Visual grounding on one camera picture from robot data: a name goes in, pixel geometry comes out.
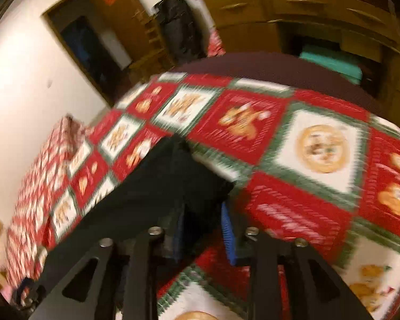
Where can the red printed checkered bedsheet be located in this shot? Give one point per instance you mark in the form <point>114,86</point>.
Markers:
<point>320,206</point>

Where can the red plaid cloth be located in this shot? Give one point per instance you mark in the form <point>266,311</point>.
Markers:
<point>216,45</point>

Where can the dark brown bed footboard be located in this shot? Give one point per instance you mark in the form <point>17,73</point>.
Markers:
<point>253,68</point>

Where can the wooden dresser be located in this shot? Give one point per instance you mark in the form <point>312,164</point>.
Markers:
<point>253,10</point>

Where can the teal folded item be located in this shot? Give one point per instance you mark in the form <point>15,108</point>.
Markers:
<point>333,61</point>

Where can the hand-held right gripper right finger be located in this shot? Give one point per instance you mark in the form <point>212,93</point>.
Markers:
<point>229,240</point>

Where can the black bag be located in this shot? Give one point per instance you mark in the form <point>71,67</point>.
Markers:
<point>181,30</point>

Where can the black pants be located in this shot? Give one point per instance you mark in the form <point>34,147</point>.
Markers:
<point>146,186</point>

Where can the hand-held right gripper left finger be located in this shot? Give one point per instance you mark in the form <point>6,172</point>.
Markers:
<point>179,240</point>

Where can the dark wooden door frame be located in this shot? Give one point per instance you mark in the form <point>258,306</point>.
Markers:
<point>53,26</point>

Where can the brown wooden door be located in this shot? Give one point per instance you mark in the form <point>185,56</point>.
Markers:
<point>120,16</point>

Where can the wooden chair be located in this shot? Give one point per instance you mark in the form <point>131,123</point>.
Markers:
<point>155,46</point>

